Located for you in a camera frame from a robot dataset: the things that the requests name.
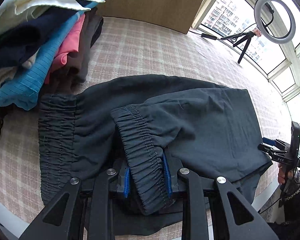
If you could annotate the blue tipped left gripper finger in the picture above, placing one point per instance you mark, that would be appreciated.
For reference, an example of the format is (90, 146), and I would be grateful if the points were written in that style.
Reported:
(270, 141)
(271, 152)

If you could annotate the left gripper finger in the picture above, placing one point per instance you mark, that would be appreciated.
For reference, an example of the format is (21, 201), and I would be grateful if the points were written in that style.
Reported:
(212, 206)
(82, 205)

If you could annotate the dark navy jogger pants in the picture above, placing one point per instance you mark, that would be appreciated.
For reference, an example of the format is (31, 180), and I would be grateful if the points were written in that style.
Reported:
(213, 130)

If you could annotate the person's right hand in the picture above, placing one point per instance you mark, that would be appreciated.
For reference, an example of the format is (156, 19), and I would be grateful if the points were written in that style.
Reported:
(283, 174)

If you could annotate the dark brown folded garment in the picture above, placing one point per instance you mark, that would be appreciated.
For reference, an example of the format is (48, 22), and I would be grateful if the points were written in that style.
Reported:
(66, 78)

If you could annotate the blue striped garment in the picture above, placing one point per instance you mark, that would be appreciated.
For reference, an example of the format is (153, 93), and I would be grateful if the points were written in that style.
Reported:
(24, 88)

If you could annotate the plaid pink table cloth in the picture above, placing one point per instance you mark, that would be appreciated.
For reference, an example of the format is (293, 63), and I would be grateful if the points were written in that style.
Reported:
(125, 48)

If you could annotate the wooden cabinet panel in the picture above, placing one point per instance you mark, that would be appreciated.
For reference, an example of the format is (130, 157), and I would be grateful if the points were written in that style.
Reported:
(177, 15)

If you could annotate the pink folded garment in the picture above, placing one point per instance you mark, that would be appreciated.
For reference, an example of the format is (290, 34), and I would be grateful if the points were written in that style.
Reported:
(69, 45)

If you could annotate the white ring light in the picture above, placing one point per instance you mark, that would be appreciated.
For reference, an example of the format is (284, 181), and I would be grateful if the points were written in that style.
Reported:
(263, 27)

